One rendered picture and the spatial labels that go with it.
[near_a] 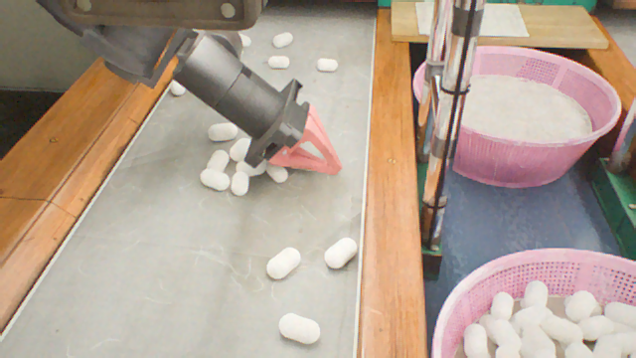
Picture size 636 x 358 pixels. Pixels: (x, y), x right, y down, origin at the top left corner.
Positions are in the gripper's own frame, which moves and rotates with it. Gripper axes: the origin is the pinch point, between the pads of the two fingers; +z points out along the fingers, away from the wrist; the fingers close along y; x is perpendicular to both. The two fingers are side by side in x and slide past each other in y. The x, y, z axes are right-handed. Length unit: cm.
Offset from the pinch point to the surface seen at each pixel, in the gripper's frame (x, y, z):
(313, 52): 5.5, 34.1, -3.0
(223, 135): 10.1, 6.4, -10.2
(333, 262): -0.1, -13.8, 1.4
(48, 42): 106, 123, -55
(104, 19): -16.4, -28.5, -24.0
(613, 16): -29, 54, 38
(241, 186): 6.9, -3.7, -7.0
